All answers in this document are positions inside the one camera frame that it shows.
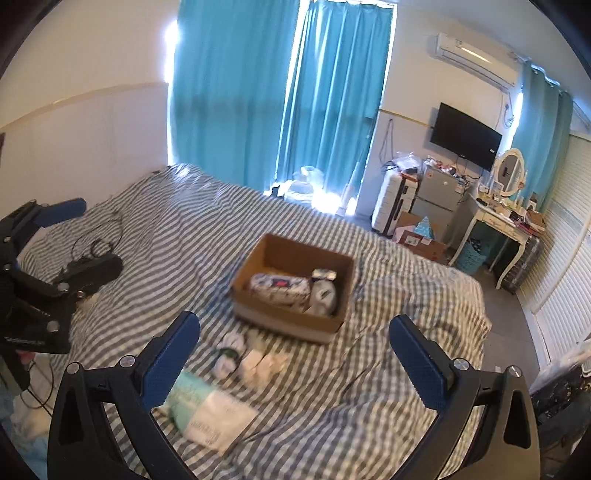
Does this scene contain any grey striped bed blanket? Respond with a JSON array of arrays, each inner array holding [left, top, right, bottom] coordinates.
[[18, 163, 493, 480]]

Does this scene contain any grey mini fridge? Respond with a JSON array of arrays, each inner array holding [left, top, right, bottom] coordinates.
[[410, 163, 468, 241]]

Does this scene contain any white louvered door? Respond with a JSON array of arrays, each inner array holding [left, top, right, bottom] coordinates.
[[516, 133, 591, 366]]

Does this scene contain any open cardboard box with papers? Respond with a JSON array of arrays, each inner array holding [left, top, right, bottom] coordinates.
[[392, 211, 448, 265]]

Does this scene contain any clear plastic bag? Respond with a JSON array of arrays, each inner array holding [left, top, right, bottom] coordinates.
[[283, 165, 325, 205]]

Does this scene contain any black cable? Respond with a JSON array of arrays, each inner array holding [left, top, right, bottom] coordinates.
[[68, 210, 123, 260]]

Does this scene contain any patterned fabric pouch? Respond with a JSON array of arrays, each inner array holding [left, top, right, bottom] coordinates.
[[249, 272, 313, 308]]

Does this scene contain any dark suitcase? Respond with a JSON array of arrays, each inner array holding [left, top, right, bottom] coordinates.
[[501, 235, 544, 294]]

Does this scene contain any dark patterned bag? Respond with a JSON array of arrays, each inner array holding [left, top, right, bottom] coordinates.
[[530, 340, 591, 445]]

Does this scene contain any teal and white soft packet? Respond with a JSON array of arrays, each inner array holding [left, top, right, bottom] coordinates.
[[154, 370, 260, 454]]

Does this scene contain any teal curtain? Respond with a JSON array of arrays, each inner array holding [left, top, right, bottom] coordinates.
[[512, 62, 574, 186], [276, 0, 399, 217], [169, 0, 302, 193]]

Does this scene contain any white cloth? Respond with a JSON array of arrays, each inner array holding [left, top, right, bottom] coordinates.
[[308, 280, 341, 317]]

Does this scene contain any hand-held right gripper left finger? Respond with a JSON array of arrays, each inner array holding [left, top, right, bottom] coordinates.
[[47, 310, 201, 480]]

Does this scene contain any white suitcase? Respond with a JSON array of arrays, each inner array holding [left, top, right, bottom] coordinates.
[[371, 171, 421, 237]]

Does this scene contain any brown cardboard box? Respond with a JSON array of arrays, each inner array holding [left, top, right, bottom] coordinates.
[[231, 233, 356, 345]]

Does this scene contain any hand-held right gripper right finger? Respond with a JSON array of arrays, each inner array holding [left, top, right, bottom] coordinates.
[[388, 314, 542, 480]]

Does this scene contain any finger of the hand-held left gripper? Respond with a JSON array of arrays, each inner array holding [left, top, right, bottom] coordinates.
[[0, 198, 88, 274], [27, 253, 124, 325]]

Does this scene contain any white vanity desk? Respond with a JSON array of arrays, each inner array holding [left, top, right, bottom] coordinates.
[[449, 190, 540, 289]]

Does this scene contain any black wall television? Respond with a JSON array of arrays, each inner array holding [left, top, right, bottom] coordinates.
[[430, 102, 503, 173]]

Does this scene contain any white oval mirror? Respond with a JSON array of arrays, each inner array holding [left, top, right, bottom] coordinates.
[[493, 147, 527, 197]]

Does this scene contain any white air conditioner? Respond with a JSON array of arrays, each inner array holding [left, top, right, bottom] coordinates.
[[433, 32, 520, 91]]

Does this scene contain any white and green sock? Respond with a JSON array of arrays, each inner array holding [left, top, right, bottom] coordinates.
[[213, 334, 248, 377]]

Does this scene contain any teal plastic basket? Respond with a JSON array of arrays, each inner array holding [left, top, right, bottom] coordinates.
[[454, 240, 488, 276]]

